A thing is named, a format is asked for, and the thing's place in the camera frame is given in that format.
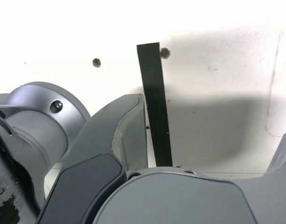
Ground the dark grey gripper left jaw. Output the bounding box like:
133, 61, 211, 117
37, 93, 149, 224

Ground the black tape strip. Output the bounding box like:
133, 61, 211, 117
136, 42, 173, 168

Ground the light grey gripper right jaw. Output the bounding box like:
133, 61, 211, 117
93, 127, 286, 224

